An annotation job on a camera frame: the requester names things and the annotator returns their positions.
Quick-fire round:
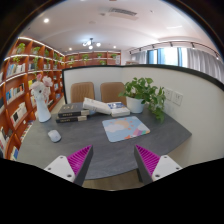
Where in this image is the white vase with flowers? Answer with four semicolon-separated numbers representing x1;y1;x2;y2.
31;74;53;123

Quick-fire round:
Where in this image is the tan chair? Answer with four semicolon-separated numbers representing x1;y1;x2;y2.
100;82;126;104
70;82;95;103

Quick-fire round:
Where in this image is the lower black book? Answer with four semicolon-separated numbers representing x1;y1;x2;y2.
56;115;87;123

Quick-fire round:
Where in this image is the open white book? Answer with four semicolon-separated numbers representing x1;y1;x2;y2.
83;98;111;115

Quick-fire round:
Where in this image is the right tan chair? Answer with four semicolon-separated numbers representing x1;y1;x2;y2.
100;82;126;104

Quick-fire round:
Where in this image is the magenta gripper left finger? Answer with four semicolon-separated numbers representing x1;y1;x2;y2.
45;145;93;186

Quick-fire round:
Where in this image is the white window curtain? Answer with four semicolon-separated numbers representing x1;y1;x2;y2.
187;48;224;84

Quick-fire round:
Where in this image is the ceiling chandelier lamp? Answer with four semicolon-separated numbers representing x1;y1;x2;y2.
82;38;101;50

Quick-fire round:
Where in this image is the white blue boxed book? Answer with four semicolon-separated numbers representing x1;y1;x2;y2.
108;102;130;117

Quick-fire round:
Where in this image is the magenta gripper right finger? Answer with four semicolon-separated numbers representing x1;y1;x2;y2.
134;145;181;185

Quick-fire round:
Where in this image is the left tan chair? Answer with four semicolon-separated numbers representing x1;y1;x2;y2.
70;82;95;103

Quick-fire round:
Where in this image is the upper black book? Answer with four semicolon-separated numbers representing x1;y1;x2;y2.
58;102;90;118

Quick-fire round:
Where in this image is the black book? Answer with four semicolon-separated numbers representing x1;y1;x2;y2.
58;102;90;118
56;115;87;123

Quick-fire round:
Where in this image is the white computer mouse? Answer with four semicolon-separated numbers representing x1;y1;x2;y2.
48;130;61;143

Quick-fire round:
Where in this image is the green plant in white pot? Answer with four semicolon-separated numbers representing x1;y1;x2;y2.
119;77;166;122

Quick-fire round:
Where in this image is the pastel map mouse pad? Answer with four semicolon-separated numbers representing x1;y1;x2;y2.
102;116;150;143

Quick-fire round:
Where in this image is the orange wall bookshelf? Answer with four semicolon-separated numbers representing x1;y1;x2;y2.
0;37;121;160

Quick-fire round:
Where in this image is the white wall socket panel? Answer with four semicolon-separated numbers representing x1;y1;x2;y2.
164;88;183;106

